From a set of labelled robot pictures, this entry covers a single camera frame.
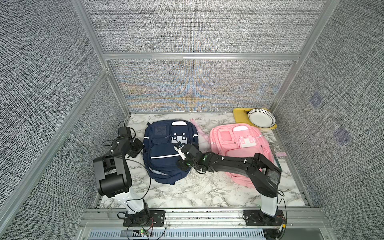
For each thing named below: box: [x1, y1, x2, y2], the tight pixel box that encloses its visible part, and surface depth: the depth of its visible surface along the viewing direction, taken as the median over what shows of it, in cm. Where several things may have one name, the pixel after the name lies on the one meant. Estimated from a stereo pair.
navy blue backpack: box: [143, 120, 199, 185], surface depth 97 cm
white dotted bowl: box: [248, 108, 276, 128], surface depth 118 cm
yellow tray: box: [233, 108, 278, 129], surface depth 120 cm
